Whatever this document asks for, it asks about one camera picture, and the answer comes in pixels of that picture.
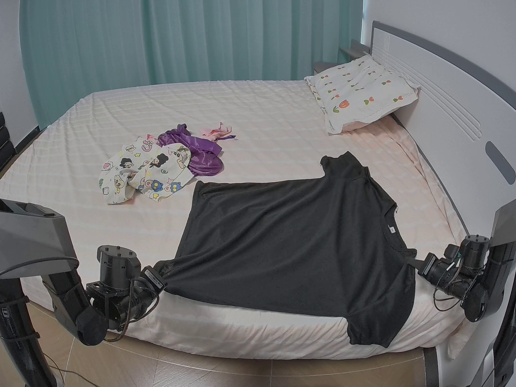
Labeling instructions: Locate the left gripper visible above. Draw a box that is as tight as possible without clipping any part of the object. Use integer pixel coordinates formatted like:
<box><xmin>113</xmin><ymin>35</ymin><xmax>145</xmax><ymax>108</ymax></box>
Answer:
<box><xmin>131</xmin><ymin>265</ymin><xmax>168</xmax><ymax>309</ymax></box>

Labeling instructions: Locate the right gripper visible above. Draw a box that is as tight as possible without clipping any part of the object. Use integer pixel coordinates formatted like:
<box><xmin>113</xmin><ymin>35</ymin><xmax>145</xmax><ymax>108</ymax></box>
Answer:
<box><xmin>418</xmin><ymin>254</ymin><xmax>456</xmax><ymax>293</ymax></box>

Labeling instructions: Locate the black T-shirt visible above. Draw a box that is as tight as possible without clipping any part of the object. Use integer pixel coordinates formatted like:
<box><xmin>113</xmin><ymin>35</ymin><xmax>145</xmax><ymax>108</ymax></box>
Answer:
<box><xmin>155</xmin><ymin>152</ymin><xmax>418</xmax><ymax>347</ymax></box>

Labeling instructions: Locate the bed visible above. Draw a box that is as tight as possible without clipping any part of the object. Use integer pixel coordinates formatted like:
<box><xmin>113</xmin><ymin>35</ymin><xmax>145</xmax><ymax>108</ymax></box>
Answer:
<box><xmin>0</xmin><ymin>20</ymin><xmax>516</xmax><ymax>387</ymax></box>

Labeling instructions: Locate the white printed pyjama garment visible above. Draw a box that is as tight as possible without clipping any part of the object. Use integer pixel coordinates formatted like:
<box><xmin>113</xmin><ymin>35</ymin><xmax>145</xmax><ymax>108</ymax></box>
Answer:
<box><xmin>97</xmin><ymin>135</ymin><xmax>194</xmax><ymax>205</ymax></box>

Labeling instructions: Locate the purple garment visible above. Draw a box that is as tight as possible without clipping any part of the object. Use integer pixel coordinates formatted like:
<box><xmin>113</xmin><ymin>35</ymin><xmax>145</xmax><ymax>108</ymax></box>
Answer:
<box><xmin>157</xmin><ymin>123</ymin><xmax>225</xmax><ymax>177</ymax></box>

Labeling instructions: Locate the pink garment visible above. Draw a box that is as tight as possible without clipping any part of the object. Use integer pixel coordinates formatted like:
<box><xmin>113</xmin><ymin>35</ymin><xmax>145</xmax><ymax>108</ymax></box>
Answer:
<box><xmin>199</xmin><ymin>121</ymin><xmax>238</xmax><ymax>142</ymax></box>

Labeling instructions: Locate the white printed pillow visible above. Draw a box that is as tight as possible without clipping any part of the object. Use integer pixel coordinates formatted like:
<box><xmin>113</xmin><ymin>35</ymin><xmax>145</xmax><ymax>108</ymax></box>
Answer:
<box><xmin>304</xmin><ymin>53</ymin><xmax>422</xmax><ymax>135</ymax></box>

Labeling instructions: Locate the grey bedside table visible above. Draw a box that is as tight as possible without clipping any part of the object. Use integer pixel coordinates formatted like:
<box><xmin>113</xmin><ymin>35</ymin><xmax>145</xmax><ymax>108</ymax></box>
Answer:
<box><xmin>314</xmin><ymin>40</ymin><xmax>372</xmax><ymax>76</ymax></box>

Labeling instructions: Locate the blue-green curtain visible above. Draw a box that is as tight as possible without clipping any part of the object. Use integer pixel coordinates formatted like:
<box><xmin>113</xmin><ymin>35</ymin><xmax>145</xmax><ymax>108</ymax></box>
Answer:
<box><xmin>20</xmin><ymin>0</ymin><xmax>364</xmax><ymax>130</ymax></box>

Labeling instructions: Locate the black cable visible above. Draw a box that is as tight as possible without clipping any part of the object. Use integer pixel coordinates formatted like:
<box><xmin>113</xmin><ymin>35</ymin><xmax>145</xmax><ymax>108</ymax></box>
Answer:
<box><xmin>104</xmin><ymin>278</ymin><xmax>160</xmax><ymax>342</ymax></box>
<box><xmin>433</xmin><ymin>282</ymin><xmax>465</xmax><ymax>312</ymax></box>

